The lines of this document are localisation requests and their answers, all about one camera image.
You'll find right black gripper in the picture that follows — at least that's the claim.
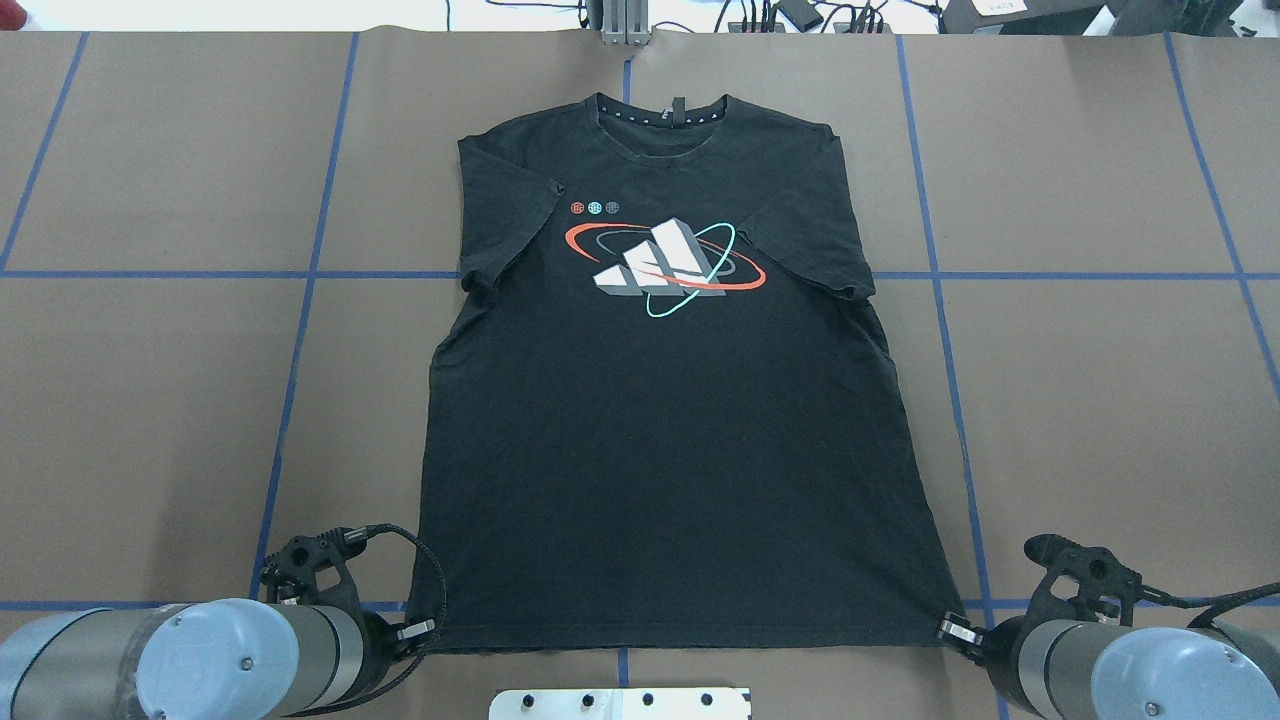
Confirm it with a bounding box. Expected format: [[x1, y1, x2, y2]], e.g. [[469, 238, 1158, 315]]
[[937, 618, 1021, 691]]

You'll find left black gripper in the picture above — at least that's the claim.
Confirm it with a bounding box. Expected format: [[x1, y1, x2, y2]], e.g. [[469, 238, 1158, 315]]
[[360, 612, 436, 691]]

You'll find black printed t-shirt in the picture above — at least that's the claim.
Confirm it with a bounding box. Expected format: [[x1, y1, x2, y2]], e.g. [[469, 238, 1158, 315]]
[[406, 94, 964, 653]]

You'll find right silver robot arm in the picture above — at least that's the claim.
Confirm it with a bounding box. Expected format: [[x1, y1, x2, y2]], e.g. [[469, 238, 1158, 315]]
[[937, 534, 1279, 719]]

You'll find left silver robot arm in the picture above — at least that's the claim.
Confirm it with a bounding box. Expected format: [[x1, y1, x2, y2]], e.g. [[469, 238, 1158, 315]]
[[1, 523, 447, 719]]

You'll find white mounting plate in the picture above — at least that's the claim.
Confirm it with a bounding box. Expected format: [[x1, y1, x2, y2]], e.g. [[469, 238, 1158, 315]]
[[488, 687, 753, 719]]

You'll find black power strip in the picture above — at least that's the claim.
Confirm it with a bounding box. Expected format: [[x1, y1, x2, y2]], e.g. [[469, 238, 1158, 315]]
[[714, 1, 891, 35]]

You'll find aluminium frame post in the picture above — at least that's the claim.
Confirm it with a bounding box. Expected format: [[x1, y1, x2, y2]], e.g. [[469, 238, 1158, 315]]
[[588, 0, 652, 47]]

